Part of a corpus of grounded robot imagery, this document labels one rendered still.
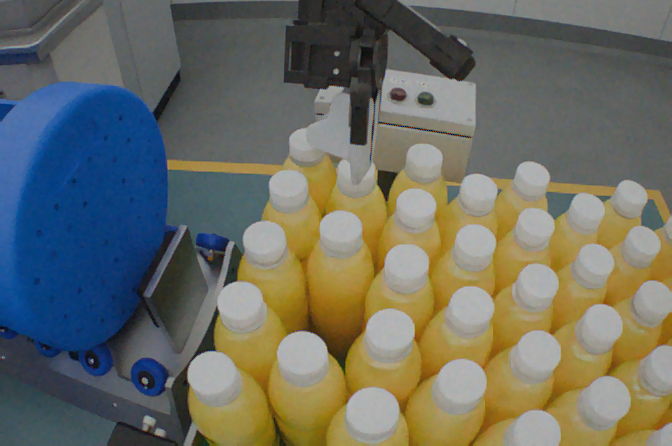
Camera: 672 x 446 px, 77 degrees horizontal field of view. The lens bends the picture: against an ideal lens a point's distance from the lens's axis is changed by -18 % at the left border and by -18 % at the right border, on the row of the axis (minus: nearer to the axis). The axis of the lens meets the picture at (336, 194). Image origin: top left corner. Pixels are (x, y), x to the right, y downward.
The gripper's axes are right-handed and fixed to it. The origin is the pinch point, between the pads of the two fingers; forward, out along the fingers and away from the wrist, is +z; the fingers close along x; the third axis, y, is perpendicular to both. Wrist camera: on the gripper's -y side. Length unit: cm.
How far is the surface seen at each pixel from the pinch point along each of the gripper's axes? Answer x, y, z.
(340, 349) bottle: 0.2, 1.0, 21.9
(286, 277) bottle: 6.5, 5.5, 9.0
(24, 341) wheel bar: 12.1, 40.5, 24.4
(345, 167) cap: -3.4, 2.5, 1.0
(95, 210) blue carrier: 9.8, 24.9, 3.9
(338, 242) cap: 5.6, 1.0, 4.9
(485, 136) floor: -193, -27, 44
